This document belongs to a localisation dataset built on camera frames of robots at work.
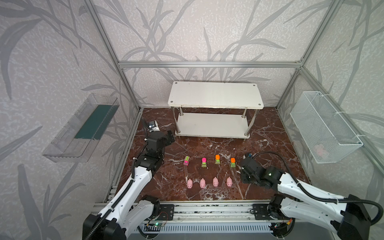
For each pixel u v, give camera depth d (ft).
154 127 2.19
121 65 3.08
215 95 2.64
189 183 2.69
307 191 1.54
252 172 1.99
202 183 2.70
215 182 2.71
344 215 1.32
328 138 2.03
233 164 2.83
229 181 2.70
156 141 1.86
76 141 2.08
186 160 2.92
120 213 1.33
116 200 1.39
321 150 2.40
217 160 2.93
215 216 2.41
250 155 2.38
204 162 2.91
